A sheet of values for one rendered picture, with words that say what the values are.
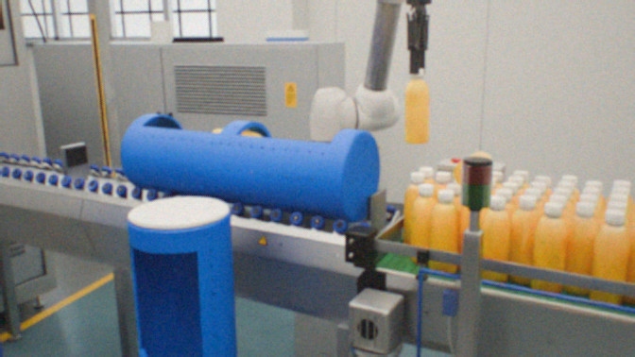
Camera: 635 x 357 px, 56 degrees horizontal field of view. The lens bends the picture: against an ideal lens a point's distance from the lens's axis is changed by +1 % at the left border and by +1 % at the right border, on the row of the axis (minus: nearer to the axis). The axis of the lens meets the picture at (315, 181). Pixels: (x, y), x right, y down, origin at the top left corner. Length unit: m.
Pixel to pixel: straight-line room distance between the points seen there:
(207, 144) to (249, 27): 2.90
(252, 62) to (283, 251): 2.01
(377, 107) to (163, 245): 1.25
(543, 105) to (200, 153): 3.10
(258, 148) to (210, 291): 0.46
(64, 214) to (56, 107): 2.21
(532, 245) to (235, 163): 0.90
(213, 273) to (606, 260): 0.98
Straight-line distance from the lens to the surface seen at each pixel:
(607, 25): 4.55
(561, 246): 1.52
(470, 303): 1.38
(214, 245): 1.65
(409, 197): 1.74
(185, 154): 2.00
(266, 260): 1.91
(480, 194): 1.28
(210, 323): 1.72
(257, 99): 3.69
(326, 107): 2.49
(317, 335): 2.77
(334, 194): 1.70
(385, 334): 1.52
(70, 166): 2.58
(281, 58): 3.61
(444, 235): 1.57
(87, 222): 2.43
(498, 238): 1.53
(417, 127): 1.78
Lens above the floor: 1.53
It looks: 14 degrees down
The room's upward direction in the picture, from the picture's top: 1 degrees counter-clockwise
